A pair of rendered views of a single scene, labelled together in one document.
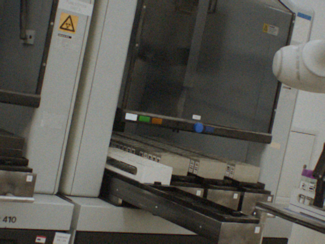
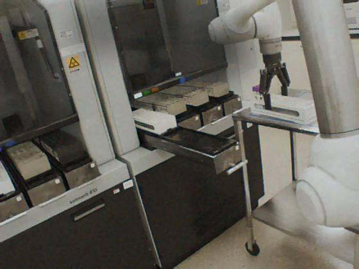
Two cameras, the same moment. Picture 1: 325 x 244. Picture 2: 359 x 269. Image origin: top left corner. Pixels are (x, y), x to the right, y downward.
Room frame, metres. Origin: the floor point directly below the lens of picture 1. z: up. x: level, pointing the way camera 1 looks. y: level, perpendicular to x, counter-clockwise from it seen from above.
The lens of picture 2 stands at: (0.54, -0.14, 1.28)
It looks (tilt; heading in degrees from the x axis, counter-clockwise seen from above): 21 degrees down; 3
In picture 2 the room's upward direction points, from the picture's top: 12 degrees counter-clockwise
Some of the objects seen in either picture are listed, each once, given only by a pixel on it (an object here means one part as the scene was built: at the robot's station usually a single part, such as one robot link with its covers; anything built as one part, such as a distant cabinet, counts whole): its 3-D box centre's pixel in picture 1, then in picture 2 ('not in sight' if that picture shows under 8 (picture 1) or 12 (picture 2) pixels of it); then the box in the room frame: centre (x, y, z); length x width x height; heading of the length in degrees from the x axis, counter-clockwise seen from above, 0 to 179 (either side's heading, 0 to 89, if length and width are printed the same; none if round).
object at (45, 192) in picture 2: not in sight; (29, 167); (1.80, 0.64, 0.78); 0.73 x 0.14 x 0.09; 37
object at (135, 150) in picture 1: (146, 157); (160, 105); (2.15, 0.02, 0.85); 0.12 x 0.02 x 0.06; 128
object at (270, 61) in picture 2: not in sight; (272, 63); (1.79, -0.50, 1.03); 0.08 x 0.07 x 0.09; 122
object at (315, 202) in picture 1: (320, 193); (267, 101); (1.76, -0.45, 0.89); 0.03 x 0.01 x 0.07; 32
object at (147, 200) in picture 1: (160, 200); (174, 139); (1.81, -0.05, 0.78); 0.73 x 0.14 x 0.09; 37
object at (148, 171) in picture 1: (127, 166); (149, 121); (1.96, 0.06, 0.83); 0.30 x 0.10 x 0.06; 37
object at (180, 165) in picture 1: (171, 166); (175, 107); (2.04, -0.07, 0.85); 0.12 x 0.02 x 0.06; 128
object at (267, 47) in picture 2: not in sight; (270, 45); (1.79, -0.50, 1.10); 0.09 x 0.09 x 0.06
